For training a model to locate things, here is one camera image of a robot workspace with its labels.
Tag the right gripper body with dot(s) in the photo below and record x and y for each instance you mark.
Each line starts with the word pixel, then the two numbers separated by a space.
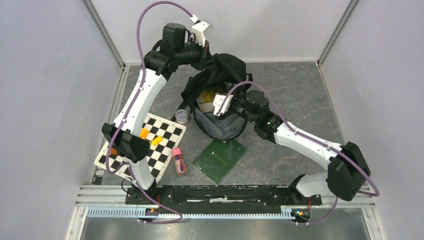
pixel 238 106

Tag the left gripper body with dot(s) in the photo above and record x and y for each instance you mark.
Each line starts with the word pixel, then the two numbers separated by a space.
pixel 202 55

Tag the black student backpack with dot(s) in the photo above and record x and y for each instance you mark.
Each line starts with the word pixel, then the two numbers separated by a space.
pixel 228 71

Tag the yellow hardcover book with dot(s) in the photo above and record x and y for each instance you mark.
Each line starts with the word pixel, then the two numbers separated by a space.
pixel 207 95

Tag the green notebook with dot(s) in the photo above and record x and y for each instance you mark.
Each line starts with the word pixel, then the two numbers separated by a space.
pixel 219 158

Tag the teal book with barcode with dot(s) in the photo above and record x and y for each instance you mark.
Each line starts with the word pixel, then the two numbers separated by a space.
pixel 206 107

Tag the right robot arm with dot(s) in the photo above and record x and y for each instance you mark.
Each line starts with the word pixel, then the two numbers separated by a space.
pixel 345 167

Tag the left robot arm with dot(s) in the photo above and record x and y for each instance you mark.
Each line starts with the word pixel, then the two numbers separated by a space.
pixel 178 46

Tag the clear jar of paperclips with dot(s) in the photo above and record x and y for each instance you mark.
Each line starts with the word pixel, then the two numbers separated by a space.
pixel 181 116

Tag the pink capped pencil tube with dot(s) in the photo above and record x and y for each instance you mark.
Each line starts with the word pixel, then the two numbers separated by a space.
pixel 180 166

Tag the yellow toy block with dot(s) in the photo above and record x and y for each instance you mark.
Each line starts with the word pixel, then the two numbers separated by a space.
pixel 156 140

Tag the orange toy block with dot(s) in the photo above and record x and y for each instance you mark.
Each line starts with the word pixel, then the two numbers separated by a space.
pixel 144 133

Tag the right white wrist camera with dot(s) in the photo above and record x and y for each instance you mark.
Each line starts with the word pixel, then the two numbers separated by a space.
pixel 221 104

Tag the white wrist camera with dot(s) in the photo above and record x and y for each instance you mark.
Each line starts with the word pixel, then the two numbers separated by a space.
pixel 200 29
pixel 221 104

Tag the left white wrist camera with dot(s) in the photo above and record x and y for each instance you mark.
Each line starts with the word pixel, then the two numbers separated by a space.
pixel 200 29

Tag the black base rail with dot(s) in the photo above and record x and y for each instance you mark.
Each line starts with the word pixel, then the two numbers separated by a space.
pixel 222 199

